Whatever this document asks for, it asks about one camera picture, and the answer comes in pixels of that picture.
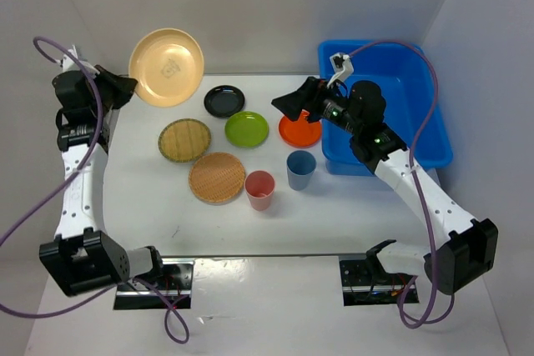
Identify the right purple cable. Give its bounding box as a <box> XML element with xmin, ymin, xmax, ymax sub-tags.
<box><xmin>345</xmin><ymin>41</ymin><xmax>456</xmax><ymax>329</ymax></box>

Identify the black round plate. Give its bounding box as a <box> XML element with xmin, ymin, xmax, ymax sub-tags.
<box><xmin>204</xmin><ymin>85</ymin><xmax>245</xmax><ymax>118</ymax></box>

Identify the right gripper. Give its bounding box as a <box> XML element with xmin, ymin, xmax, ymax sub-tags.
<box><xmin>271</xmin><ymin>76</ymin><xmax>361</xmax><ymax>136</ymax></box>

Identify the brown woven bamboo plate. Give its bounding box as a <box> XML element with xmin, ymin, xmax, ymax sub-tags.
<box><xmin>189</xmin><ymin>152</ymin><xmax>245</xmax><ymax>203</ymax></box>

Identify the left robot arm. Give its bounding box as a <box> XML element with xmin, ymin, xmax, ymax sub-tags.
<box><xmin>39</xmin><ymin>66</ymin><xmax>167</xmax><ymax>297</ymax></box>

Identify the pink plastic cup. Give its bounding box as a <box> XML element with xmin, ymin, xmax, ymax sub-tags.
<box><xmin>244</xmin><ymin>170</ymin><xmax>275</xmax><ymax>211</ymax></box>

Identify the green round plate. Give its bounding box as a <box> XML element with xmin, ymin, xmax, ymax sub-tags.
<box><xmin>224</xmin><ymin>111</ymin><xmax>270</xmax><ymax>148</ymax></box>

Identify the blue plastic bin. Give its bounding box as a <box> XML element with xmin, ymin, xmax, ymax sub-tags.
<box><xmin>321</xmin><ymin>43</ymin><xmax>453</xmax><ymax>176</ymax></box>

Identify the green-rimmed bamboo woven plate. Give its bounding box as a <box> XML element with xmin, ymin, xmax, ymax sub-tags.
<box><xmin>158</xmin><ymin>118</ymin><xmax>211</xmax><ymax>163</ymax></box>

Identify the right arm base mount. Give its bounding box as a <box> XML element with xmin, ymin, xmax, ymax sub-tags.
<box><xmin>339</xmin><ymin>253</ymin><xmax>411</xmax><ymax>307</ymax></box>

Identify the blue plastic cup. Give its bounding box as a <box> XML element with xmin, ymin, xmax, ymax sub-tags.
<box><xmin>286</xmin><ymin>150</ymin><xmax>316</xmax><ymax>191</ymax></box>

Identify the orange round plate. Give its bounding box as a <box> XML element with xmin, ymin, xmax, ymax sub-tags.
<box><xmin>278</xmin><ymin>111</ymin><xmax>322</xmax><ymax>148</ymax></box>

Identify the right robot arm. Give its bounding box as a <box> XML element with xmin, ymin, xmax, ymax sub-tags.
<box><xmin>271</xmin><ymin>77</ymin><xmax>498</xmax><ymax>295</ymax></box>

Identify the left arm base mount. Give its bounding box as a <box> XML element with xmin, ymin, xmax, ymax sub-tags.
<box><xmin>113</xmin><ymin>257</ymin><xmax>194</xmax><ymax>310</ymax></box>

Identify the beige round plate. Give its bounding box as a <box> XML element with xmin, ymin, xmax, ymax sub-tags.
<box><xmin>128</xmin><ymin>28</ymin><xmax>204</xmax><ymax>108</ymax></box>

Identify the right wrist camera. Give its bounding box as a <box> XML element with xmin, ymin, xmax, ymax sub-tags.
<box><xmin>327</xmin><ymin>53</ymin><xmax>354</xmax><ymax>88</ymax></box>

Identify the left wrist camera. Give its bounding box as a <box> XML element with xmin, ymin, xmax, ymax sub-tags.
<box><xmin>59</xmin><ymin>44</ymin><xmax>98</xmax><ymax>78</ymax></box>

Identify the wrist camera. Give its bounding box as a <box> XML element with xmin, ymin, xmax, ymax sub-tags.
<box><xmin>59</xmin><ymin>44</ymin><xmax>98</xmax><ymax>78</ymax></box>
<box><xmin>327</xmin><ymin>53</ymin><xmax>354</xmax><ymax>88</ymax></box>

